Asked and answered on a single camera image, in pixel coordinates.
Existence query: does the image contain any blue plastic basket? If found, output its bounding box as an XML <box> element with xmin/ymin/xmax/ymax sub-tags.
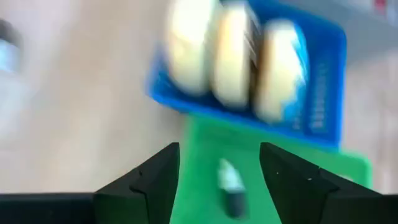
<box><xmin>145</xmin><ymin>0</ymin><xmax>348</xmax><ymax>152</ymax></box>

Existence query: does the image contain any mint green frosted toy donut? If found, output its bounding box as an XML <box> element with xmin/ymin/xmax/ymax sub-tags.
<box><xmin>166</xmin><ymin>0</ymin><xmax>223</xmax><ymax>96</ymax></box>

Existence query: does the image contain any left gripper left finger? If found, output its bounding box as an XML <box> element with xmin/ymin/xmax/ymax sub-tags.
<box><xmin>93</xmin><ymin>142</ymin><xmax>182</xmax><ymax>224</ymax></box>

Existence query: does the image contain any green plastic basket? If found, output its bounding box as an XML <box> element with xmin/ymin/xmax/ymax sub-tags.
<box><xmin>169</xmin><ymin>113</ymin><xmax>374</xmax><ymax>224</ymax></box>

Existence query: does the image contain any blue frosted toy donut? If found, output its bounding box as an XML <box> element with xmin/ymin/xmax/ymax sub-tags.
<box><xmin>253</xmin><ymin>18</ymin><xmax>310</xmax><ymax>124</ymax></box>

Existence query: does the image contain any chocolate frosted toy donut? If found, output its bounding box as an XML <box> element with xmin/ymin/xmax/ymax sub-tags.
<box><xmin>213</xmin><ymin>1</ymin><xmax>261</xmax><ymax>108</ymax></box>

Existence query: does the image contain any small black-capped white bottle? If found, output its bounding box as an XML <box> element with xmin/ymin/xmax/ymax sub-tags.
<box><xmin>0</xmin><ymin>18</ymin><xmax>24</xmax><ymax>74</ymax></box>

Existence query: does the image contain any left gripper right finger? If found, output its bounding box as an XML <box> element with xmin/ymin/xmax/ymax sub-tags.
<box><xmin>259</xmin><ymin>142</ymin><xmax>385</xmax><ymax>224</ymax></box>

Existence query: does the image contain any small white black marker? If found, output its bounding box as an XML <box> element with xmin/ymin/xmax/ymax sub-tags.
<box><xmin>216</xmin><ymin>157</ymin><xmax>249</xmax><ymax>218</ymax></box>

